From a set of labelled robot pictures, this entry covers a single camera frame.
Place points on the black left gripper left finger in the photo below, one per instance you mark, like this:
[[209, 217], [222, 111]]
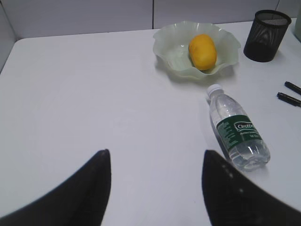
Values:
[[81, 200]]

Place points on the yellow mango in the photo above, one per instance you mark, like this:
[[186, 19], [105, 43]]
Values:
[[202, 52]]

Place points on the black mesh pen holder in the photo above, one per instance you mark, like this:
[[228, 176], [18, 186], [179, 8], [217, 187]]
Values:
[[266, 34]]

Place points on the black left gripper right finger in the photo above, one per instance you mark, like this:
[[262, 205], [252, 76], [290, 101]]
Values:
[[231, 199]]

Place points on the frosted green wavy plate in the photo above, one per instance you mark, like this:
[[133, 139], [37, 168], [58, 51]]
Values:
[[172, 47]]

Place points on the black marker pen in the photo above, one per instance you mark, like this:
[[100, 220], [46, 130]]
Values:
[[288, 99], [293, 87]]

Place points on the light green plastic basket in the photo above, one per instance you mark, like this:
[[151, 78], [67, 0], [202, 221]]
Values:
[[297, 29]]

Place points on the clear water bottle green label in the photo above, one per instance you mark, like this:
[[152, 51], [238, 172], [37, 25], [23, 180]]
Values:
[[241, 140]]

